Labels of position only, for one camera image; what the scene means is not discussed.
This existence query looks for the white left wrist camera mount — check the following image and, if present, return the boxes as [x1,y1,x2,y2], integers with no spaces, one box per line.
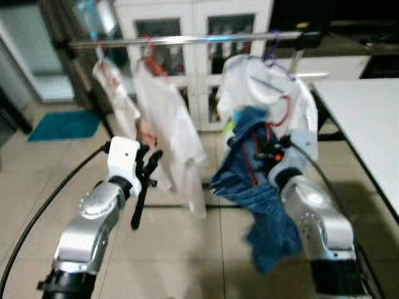
[106,137,143,199]

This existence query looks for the white framed glass door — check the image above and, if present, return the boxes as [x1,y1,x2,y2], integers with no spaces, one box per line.
[0,0,75,103]

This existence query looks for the white glass door cabinet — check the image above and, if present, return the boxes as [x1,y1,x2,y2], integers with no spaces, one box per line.
[114,0,275,131]

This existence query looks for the pale blue right wrist camera mount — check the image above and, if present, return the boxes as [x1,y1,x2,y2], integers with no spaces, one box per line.
[274,130,317,178]

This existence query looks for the black clothes rack silver rail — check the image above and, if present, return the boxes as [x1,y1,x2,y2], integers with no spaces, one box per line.
[53,28,350,231]

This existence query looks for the teal floor mat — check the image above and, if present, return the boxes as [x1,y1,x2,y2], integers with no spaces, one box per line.
[27,110,102,143]

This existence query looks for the blue denim jeans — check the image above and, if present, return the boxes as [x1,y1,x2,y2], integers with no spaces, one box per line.
[210,106,303,275]

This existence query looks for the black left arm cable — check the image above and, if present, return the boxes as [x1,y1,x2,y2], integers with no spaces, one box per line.
[0,142,113,297]

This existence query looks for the small white collared shirt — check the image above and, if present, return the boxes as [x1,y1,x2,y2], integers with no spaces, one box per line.
[92,59,141,141]

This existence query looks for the white t-shirt green print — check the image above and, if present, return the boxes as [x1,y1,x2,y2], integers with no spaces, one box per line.
[215,55,320,163]

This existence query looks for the black top white sideboard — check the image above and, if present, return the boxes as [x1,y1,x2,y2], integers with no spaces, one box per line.
[274,0,399,78]

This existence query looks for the purple clothes hanger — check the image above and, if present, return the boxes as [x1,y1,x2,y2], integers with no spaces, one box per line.
[262,31,297,82]

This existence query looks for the grey curtain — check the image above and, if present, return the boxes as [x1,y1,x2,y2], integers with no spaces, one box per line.
[39,0,116,135]

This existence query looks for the white t-shirt brown print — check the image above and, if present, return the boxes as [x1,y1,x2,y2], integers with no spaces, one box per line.
[133,59,208,219]

